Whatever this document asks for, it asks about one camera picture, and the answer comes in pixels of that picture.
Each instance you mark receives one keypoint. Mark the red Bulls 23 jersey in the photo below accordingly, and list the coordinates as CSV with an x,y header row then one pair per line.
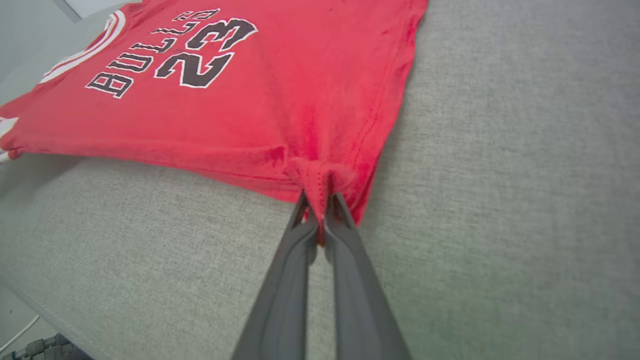
x,y
250,100

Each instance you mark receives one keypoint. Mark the dark grey ridged base part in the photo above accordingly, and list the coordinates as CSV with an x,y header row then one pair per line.
x,y
55,349

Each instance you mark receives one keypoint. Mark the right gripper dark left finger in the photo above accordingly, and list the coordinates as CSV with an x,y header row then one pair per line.
x,y
280,310

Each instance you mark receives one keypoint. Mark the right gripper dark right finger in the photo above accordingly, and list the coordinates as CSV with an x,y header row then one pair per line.
x,y
360,310

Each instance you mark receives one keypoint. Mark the grey fabric sofa cushion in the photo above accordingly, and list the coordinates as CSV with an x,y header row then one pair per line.
x,y
500,200

